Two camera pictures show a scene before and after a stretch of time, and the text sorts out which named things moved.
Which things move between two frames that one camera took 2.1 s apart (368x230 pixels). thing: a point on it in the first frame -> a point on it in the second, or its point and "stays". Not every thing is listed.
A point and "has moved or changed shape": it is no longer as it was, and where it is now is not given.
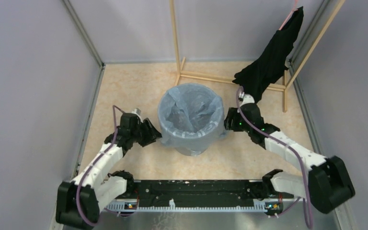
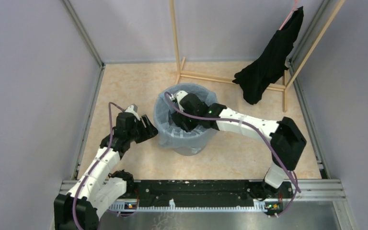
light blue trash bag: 190,114 has moved or changed shape
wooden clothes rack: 286,83 stays
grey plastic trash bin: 191,118 stays
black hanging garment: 268,68 stays
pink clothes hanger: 294,9 stays
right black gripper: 230,122 -> 178,118
